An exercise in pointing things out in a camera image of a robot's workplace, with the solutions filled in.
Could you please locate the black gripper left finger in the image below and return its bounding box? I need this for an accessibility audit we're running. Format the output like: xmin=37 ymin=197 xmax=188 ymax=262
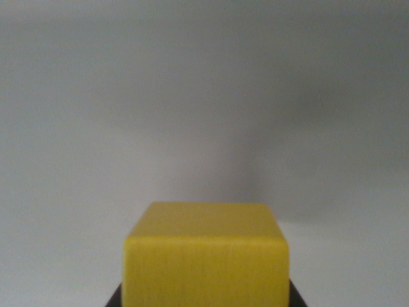
xmin=104 ymin=282 xmax=124 ymax=307

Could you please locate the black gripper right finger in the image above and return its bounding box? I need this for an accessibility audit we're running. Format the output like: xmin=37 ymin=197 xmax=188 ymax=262
xmin=288 ymin=278 xmax=309 ymax=307

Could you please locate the yellow wooden cube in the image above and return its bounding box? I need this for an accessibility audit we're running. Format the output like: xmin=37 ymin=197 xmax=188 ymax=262
xmin=122 ymin=201 xmax=291 ymax=307

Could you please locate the white plastic bin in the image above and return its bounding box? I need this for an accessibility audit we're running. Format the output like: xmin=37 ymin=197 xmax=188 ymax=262
xmin=0 ymin=0 xmax=409 ymax=307

